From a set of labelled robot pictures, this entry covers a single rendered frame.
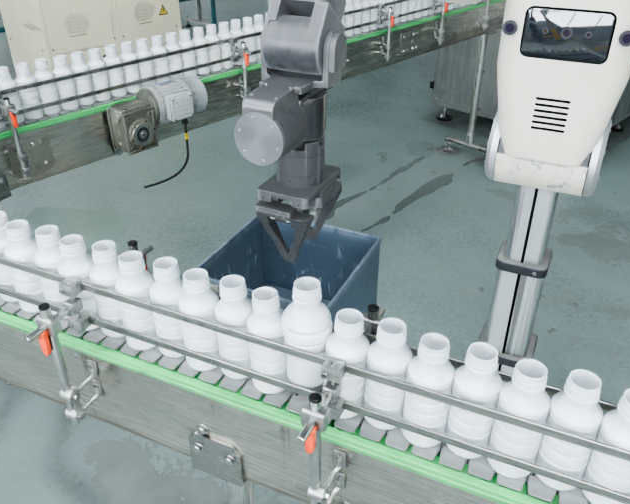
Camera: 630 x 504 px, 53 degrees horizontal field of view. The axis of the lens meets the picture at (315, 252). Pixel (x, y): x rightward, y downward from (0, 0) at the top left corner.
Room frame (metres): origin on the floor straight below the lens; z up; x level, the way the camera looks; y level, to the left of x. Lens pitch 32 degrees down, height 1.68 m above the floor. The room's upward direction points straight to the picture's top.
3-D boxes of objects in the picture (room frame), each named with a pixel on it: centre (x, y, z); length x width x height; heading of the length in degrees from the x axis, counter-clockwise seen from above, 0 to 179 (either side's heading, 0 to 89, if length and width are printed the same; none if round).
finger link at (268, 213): (0.67, 0.03, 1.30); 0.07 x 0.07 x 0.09; 65
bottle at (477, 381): (0.60, -0.21, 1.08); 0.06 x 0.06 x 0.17
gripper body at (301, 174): (0.69, 0.02, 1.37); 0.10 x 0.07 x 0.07; 155
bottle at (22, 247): (0.92, 0.50, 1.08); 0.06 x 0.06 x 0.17
